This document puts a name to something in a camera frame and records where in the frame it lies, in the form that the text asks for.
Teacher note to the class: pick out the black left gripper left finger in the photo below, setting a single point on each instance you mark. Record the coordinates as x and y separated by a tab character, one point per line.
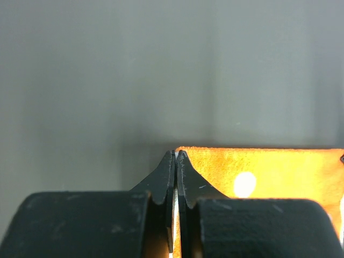
134	223

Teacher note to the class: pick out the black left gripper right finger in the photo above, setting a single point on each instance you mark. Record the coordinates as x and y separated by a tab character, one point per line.
255	228

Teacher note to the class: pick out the orange white patterned towel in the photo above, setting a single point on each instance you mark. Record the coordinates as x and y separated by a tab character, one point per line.
268	172

